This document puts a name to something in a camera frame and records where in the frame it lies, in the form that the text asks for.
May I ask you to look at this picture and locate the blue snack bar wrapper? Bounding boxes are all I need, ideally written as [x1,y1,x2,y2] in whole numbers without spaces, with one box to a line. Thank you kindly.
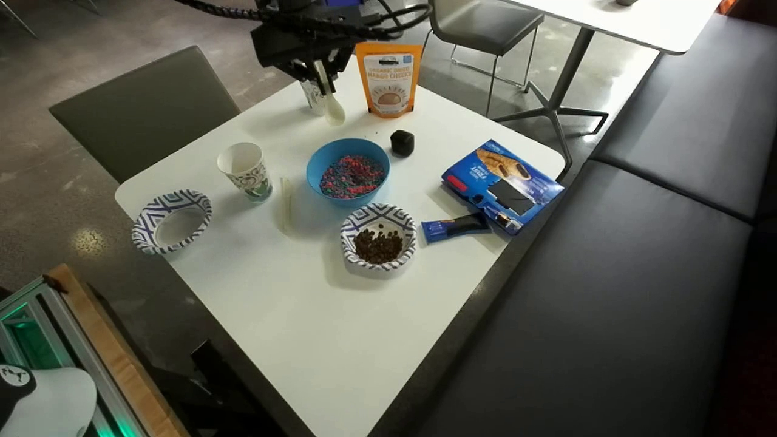
[419,211,492,246]

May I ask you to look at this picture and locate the blue plastic bowl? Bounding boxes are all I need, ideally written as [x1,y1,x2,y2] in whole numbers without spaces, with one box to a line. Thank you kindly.
[304,137,394,211]

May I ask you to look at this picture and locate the black upholstered sofa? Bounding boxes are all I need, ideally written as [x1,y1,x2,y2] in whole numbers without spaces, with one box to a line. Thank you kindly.
[419,10,777,437]

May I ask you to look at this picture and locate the orange snack pouch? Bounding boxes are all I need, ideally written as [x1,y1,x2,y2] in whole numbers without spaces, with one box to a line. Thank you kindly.
[351,42,424,122]

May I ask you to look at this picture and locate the blue cardboard box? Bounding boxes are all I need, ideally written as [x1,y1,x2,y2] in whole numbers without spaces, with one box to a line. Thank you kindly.
[439,138,565,238]

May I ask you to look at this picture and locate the red green blue pebbles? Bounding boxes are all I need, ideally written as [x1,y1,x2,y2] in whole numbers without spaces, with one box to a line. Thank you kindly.
[317,153,384,203]

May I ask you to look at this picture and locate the white side table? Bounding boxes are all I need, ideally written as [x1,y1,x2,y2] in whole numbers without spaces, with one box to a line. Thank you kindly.
[492,0,724,165]

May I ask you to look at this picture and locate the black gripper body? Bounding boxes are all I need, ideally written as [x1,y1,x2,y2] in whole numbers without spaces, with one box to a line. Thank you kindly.
[251,20,362,81]

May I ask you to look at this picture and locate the patterned paper bowl brown contents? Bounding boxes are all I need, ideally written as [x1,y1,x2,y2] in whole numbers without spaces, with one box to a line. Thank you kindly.
[338,203,419,278]

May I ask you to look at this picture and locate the black seat metal chair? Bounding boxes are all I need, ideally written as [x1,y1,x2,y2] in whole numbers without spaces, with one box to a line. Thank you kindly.
[424,0,546,118]

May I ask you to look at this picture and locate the wooden frame beam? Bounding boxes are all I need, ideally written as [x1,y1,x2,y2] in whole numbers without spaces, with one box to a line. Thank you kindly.
[44,263,189,437]

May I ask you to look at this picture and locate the small black round object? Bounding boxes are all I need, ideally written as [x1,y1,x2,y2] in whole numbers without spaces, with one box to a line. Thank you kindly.
[388,128,419,160]

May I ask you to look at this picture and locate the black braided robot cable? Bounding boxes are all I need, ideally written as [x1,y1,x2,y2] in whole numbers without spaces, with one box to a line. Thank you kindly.
[177,0,433,45]

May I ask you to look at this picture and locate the printed paper cup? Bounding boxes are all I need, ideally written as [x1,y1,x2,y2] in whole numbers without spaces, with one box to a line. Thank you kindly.
[298,79,326,114]
[213,142,275,203]

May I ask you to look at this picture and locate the brown food pieces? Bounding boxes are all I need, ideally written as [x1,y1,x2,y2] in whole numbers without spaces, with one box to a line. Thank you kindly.
[351,227,406,267]

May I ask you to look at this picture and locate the cream plastic spoon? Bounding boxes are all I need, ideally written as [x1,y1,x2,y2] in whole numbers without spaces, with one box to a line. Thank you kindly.
[316,76,350,125]

